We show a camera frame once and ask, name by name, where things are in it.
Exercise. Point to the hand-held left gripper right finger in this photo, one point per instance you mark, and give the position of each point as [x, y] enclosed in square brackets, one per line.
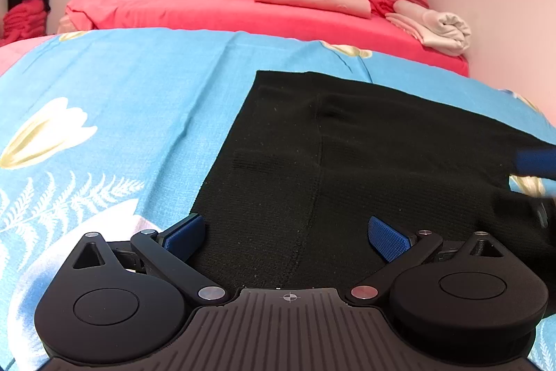
[385, 239]

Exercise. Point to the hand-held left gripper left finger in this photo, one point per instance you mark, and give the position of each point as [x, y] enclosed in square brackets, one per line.
[186, 239]

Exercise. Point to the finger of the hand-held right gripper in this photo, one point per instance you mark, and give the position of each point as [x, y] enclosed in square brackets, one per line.
[543, 215]
[536, 164]

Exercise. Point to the black pants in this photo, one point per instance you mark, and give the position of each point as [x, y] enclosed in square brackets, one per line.
[347, 162]

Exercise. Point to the blue floral blanket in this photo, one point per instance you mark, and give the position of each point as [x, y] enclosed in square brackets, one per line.
[113, 127]

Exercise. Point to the pale pink folded cloth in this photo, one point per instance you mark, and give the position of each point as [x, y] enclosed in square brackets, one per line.
[410, 17]

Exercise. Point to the red bed sheet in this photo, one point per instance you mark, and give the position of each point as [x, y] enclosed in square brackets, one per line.
[260, 14]

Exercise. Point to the red cloth pile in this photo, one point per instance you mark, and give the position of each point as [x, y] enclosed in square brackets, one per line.
[24, 21]

